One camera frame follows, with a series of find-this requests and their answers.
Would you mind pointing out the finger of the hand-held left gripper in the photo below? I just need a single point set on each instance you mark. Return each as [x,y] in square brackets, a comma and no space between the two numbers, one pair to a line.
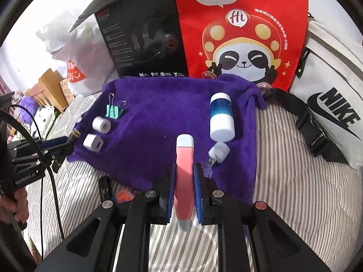
[52,144]
[61,153]

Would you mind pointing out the red panda print bag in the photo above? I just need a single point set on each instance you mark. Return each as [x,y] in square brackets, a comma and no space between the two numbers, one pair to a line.
[283,19]

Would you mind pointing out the small white plug adapter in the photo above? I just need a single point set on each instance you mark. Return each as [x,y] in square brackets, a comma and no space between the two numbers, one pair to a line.
[220,151]

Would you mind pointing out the white plastic bag orange logo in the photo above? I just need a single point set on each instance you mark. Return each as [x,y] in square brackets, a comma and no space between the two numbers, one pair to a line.
[93,70]

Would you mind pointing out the white charger cube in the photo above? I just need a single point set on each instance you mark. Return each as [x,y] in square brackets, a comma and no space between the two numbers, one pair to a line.
[90,141]

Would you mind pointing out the white tape roll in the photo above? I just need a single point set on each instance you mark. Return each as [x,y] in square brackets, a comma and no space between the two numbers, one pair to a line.
[97,124]

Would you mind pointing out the black yellow striped bar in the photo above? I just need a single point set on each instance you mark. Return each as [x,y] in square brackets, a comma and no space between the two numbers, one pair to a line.
[76,136]

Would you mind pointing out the blue and white bottle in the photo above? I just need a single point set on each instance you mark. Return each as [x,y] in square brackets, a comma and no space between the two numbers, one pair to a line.
[222,124]

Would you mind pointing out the purple plush toy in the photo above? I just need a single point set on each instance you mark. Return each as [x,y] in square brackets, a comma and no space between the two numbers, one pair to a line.
[28,106]

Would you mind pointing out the pink tube with white cap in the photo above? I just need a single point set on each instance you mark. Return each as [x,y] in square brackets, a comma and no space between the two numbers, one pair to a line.
[183,175]

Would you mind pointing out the brown patterned board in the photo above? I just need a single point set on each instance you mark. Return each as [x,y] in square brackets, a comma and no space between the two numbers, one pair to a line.
[66,90]

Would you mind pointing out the white cloth dark dots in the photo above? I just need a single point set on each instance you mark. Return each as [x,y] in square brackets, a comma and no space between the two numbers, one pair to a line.
[46,119]

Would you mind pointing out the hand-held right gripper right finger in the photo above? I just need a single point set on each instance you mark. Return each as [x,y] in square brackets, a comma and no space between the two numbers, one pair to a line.
[198,204]

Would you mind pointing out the wooden furniture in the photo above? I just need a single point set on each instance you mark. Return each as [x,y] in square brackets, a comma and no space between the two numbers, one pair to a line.
[48,82]

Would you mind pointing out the black headset box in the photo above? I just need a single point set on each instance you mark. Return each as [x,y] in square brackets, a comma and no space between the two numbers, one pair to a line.
[127,48]

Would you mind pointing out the orange plastic piece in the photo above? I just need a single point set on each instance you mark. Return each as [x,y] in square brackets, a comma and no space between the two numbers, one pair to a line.
[123,197]

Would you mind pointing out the green binder clip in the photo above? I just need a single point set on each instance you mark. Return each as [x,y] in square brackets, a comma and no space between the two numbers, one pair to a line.
[115,113]

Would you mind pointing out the person's left hand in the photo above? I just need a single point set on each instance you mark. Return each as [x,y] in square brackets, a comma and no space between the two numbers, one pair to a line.
[19,204]

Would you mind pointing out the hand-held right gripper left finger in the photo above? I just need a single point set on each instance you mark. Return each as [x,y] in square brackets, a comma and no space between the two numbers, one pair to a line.
[170,204]

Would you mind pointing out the purple towel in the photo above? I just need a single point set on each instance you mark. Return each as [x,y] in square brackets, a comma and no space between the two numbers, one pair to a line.
[158,110]

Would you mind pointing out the striped bed sheet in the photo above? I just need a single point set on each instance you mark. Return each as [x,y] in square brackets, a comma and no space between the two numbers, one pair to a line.
[283,175]

